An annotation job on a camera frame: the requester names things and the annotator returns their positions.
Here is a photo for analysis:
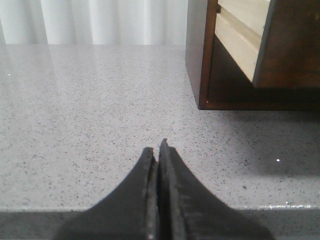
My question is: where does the dark wooden drawer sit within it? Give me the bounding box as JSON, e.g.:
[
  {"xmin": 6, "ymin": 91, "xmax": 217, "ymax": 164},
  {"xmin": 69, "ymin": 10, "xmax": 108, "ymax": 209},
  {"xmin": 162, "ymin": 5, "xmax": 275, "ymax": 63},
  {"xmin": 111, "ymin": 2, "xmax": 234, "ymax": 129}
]
[{"xmin": 215, "ymin": 0, "xmax": 320, "ymax": 89}]

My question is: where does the white curtain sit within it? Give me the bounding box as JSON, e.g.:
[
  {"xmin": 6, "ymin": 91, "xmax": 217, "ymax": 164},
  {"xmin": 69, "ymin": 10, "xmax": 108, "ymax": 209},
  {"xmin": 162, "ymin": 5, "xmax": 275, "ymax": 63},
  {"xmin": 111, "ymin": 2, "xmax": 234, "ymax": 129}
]
[{"xmin": 0, "ymin": 0, "xmax": 188, "ymax": 45}]

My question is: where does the dark wooden drawer cabinet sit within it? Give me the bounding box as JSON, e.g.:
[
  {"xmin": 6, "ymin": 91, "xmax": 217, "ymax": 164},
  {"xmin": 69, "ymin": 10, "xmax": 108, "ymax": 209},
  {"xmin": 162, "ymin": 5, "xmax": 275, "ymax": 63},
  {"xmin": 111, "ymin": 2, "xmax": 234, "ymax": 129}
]
[{"xmin": 185, "ymin": 0, "xmax": 320, "ymax": 111}]

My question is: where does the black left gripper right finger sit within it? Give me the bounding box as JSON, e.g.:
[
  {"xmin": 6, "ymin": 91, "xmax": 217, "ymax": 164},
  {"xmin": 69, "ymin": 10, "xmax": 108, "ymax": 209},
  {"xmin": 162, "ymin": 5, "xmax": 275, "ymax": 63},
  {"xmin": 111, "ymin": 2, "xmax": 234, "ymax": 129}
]
[{"xmin": 158, "ymin": 139, "xmax": 272, "ymax": 240}]

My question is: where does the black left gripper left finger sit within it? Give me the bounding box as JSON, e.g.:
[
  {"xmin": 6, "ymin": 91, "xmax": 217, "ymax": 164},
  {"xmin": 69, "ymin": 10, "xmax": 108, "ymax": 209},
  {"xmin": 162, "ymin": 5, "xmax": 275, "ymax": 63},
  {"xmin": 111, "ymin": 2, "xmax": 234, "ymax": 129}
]
[{"xmin": 54, "ymin": 147, "xmax": 159, "ymax": 240}]

